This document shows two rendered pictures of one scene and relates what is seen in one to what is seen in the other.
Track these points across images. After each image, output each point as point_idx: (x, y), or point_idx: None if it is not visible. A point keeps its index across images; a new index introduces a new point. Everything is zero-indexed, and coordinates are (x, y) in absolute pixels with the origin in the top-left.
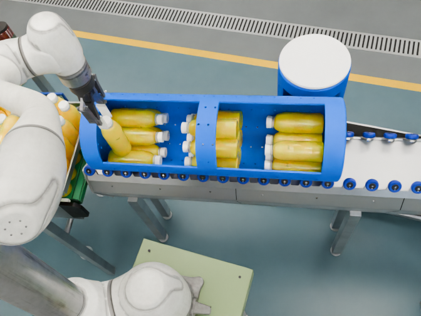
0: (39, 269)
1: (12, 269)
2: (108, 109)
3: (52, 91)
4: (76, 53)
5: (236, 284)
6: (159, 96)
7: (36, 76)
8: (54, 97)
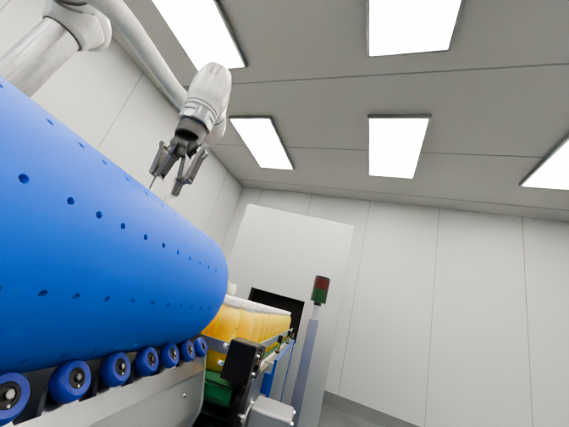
0: (17, 49)
1: (29, 31)
2: (169, 190)
3: (298, 399)
4: (196, 80)
5: None
6: (166, 204)
7: (301, 352)
8: (248, 302)
